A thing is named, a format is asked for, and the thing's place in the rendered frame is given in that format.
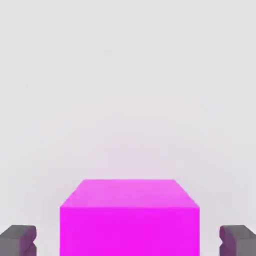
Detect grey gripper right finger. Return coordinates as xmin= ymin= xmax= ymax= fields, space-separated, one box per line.
xmin=219 ymin=224 xmax=256 ymax=256

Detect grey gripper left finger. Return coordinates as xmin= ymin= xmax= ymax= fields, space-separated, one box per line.
xmin=0 ymin=224 xmax=38 ymax=256

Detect small magenta cube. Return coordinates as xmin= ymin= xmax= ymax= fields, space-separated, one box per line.
xmin=59 ymin=178 xmax=201 ymax=256

